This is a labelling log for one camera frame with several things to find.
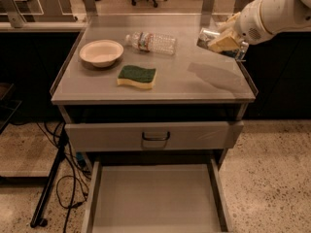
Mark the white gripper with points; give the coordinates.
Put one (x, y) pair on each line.
(250, 25)

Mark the silver blue redbull can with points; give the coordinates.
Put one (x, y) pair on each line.
(206, 35)

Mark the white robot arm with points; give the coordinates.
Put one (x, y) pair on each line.
(285, 15)

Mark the grey metal drawer cabinet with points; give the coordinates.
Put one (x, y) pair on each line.
(192, 85)

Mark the grey upper drawer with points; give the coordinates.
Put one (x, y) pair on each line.
(203, 135)

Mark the open grey middle drawer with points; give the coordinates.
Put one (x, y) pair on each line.
(184, 198)

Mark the clear plastic water bottle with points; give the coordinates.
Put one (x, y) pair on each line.
(152, 42)

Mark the green yellow sponge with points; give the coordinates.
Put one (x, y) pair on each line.
(136, 76)

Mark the white paper bowl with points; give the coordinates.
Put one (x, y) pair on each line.
(101, 53)

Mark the black stand leg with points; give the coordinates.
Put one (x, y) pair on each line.
(38, 216)

